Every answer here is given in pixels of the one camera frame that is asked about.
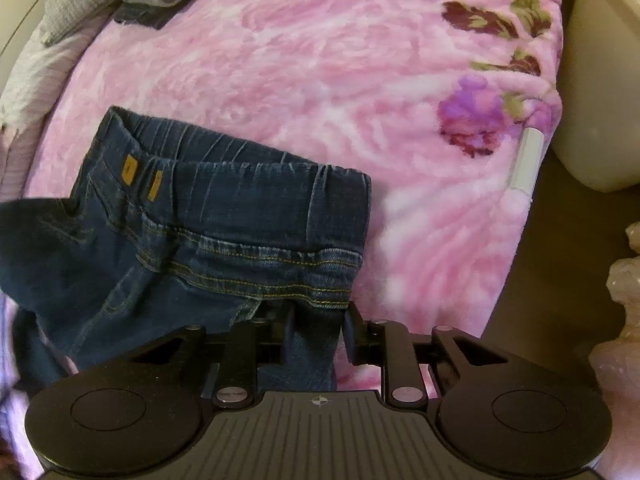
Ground lavender cloth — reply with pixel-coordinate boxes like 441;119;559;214
0;293;37;457

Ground white blanket tag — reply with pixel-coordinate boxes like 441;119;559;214
507;127;544;194

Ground pink striped pillow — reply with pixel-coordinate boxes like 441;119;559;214
0;122;58;201

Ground pink floral fleece blanket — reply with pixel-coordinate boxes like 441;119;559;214
22;0;565;392

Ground pale pink crumpled cloth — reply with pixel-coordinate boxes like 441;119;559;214
587;224;640;397

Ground blue denim pants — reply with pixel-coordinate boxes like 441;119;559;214
0;105;374;394

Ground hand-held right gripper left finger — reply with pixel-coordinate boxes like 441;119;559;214
129;304;297;408

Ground dark denim folded garment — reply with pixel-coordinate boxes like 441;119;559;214
114;0;177;31

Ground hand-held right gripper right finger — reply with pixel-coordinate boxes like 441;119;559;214
344;300;507;405

